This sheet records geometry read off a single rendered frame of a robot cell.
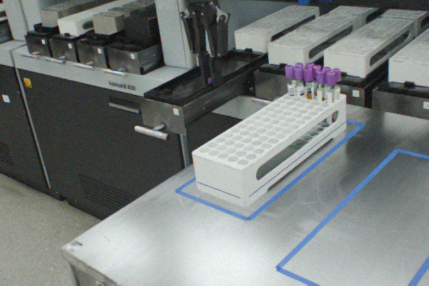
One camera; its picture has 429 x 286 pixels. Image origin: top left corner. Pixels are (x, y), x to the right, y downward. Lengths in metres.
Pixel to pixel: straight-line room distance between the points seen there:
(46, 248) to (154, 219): 1.49
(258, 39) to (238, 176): 0.72
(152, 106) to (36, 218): 1.33
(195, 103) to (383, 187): 0.53
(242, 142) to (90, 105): 1.11
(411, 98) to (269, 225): 0.52
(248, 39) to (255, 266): 0.87
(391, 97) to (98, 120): 1.06
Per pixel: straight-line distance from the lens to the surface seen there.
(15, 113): 2.36
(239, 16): 1.53
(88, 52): 1.78
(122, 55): 1.65
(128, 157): 1.84
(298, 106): 0.93
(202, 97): 1.21
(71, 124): 2.03
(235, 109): 1.40
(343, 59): 1.23
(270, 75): 1.30
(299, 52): 1.28
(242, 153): 0.79
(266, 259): 0.68
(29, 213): 2.51
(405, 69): 1.17
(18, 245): 2.33
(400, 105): 1.17
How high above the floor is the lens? 1.26
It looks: 25 degrees down
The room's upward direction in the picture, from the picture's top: 7 degrees counter-clockwise
